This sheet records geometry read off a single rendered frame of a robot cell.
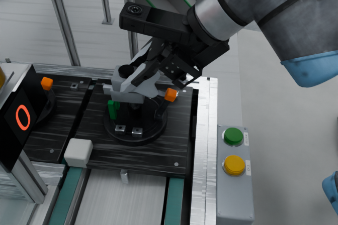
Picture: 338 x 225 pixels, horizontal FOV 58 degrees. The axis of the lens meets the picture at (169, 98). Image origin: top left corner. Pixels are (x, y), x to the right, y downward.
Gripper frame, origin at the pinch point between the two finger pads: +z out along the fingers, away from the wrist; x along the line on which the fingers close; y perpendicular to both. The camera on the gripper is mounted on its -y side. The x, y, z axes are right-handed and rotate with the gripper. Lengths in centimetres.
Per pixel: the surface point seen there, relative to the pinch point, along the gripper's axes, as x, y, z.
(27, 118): -18.5, -11.9, -2.1
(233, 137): -2.1, 25.4, -5.1
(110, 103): -1.9, 1.4, 6.5
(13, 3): 59, -31, 58
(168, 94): -0.8, 8.2, -3.6
